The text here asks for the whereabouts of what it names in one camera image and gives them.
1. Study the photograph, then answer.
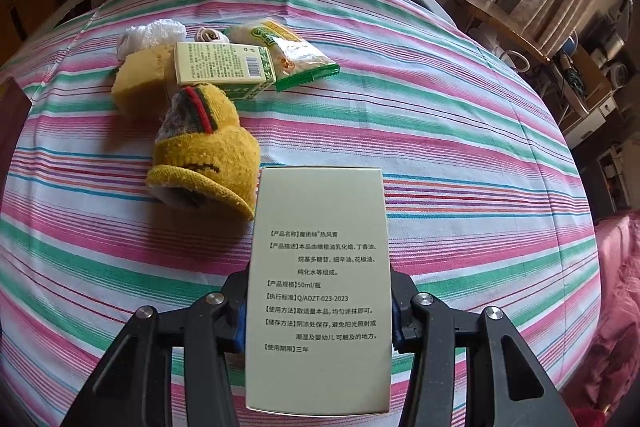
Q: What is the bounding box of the wooden side table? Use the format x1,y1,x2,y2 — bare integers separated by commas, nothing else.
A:
549,46,637,144

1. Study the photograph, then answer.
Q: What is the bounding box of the white bed rail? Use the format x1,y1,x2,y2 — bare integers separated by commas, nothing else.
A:
49,0,94,26

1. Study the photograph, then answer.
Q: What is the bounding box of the yellow sponge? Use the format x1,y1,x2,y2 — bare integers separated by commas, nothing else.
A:
110,51,177,120

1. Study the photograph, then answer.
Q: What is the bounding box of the white jug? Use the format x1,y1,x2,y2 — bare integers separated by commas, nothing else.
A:
491,43,532,74

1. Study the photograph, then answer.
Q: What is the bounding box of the green edged snack packet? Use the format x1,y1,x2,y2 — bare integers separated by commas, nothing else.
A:
221,17,342,94

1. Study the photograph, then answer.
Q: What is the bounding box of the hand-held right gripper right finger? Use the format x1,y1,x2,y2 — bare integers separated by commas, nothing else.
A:
391,271,576,427

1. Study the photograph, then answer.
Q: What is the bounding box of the green printed carton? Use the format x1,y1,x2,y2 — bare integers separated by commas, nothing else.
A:
174,41,278,102

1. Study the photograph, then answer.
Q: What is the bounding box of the yellow knitted hat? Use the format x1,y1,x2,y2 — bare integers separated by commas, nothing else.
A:
146,82,262,222

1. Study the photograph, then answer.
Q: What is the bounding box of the tall cream carton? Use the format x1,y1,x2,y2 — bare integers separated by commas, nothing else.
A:
245,166,393,414

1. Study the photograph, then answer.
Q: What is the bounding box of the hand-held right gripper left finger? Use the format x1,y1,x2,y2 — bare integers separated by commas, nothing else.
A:
62,272,251,427

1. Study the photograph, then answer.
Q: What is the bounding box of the dark red gold-lined box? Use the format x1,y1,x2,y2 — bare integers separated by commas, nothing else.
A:
0,76,32,190

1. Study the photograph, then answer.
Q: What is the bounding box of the wooden desk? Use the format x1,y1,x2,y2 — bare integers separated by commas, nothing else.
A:
409,0,552,64

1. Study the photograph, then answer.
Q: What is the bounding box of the white cable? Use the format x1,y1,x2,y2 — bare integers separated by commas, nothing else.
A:
193,27,229,44

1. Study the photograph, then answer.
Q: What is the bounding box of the white plastic bag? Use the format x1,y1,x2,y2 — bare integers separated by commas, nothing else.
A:
116,19,187,61

